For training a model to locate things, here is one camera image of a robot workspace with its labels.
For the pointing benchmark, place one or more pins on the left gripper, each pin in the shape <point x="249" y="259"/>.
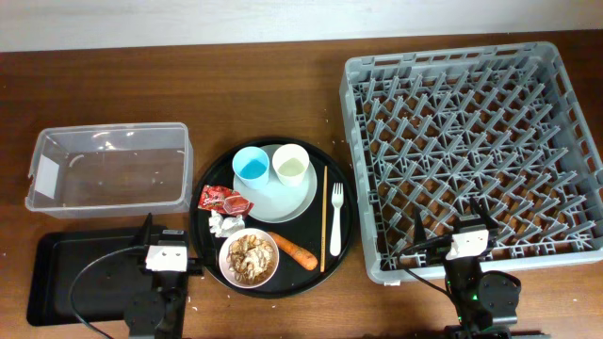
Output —
<point x="195" y="266"/>

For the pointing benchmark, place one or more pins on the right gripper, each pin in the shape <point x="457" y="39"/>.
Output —
<point x="420" y="238"/>

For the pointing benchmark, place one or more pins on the white tissue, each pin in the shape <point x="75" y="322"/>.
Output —
<point x="224" y="227"/>

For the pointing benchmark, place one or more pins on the red snack wrapper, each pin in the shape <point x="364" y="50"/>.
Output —
<point x="225" y="201"/>

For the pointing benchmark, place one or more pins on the pink bowl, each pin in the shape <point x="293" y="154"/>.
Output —
<point x="227" y="274"/>

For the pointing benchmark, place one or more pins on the food scraps and rice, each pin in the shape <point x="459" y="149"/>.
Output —
<point x="251" y="259"/>

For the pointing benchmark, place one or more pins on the blue cup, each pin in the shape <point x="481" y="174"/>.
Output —
<point x="251" y="166"/>

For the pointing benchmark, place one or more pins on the orange carrot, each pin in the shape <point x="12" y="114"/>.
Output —
<point x="302" y="256"/>

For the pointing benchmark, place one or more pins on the white cup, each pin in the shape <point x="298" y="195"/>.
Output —
<point x="290" y="162"/>

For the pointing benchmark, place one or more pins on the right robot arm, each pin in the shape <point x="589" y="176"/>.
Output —
<point x="485" y="301"/>

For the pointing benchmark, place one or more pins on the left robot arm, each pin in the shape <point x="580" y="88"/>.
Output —
<point x="159" y="312"/>

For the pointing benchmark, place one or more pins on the grey dishwasher rack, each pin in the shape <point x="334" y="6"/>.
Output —
<point x="431" y="131"/>

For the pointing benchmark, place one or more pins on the clear plastic bin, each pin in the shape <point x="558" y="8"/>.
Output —
<point x="111" y="170"/>

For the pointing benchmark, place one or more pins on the black rectangular tray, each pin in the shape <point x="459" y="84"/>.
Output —
<point x="84" y="277"/>

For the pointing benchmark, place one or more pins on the white plastic fork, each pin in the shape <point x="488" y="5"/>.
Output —
<point x="337" y="202"/>

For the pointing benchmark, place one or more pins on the round black serving tray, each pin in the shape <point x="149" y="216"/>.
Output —
<point x="290" y="278"/>

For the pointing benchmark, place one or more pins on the light grey plate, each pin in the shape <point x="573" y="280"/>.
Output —
<point x="276" y="203"/>

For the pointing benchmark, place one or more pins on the wooden chopstick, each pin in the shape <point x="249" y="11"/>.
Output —
<point x="323" y="220"/>

